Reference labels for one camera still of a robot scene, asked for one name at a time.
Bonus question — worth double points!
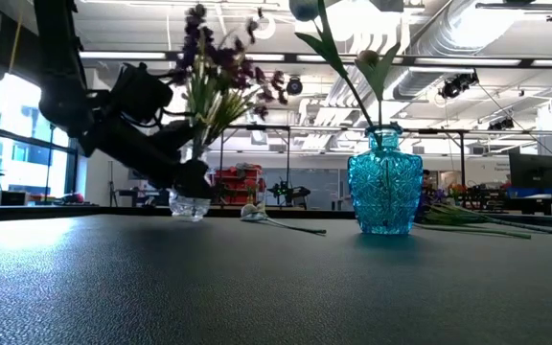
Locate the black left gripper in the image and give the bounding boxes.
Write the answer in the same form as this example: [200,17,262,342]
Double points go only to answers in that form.
[80,113,214,201]

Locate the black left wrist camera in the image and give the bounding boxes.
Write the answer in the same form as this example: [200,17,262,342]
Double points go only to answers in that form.
[109,61,175,125]

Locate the clear glass vase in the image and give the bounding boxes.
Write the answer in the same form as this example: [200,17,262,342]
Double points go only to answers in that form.
[168,143,214,222]

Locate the black monitor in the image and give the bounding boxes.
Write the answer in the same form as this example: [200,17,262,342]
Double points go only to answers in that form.
[508,151,552,191]

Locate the black table mat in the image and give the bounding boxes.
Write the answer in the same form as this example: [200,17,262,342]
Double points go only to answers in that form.
[0,213,552,345]

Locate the black ceiling device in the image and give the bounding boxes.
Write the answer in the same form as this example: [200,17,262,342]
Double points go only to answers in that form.
[488,116,517,132]
[437,70,479,101]

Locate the white tulip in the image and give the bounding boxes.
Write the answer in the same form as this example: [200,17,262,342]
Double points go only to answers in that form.
[288,0,382,145]
[240,200,328,236]

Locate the black ceiling camera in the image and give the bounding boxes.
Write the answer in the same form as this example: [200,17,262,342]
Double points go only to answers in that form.
[285,76,305,96]

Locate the ceiling light strip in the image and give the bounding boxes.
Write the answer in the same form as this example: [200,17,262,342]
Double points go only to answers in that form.
[407,57,522,67]

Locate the blue glass vase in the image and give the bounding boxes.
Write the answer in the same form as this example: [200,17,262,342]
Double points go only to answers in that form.
[346,123,425,236]

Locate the red storage bins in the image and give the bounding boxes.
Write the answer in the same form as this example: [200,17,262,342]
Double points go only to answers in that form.
[211,162,266,206]

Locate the white ring lamp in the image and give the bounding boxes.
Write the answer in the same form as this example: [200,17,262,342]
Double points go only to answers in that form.
[249,11,278,41]

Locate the silver ventilation duct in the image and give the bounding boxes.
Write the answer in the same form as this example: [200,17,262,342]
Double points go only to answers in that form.
[390,0,502,102]

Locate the magenta purple flower bunch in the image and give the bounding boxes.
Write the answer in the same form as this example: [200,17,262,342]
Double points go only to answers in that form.
[174,3,239,159]

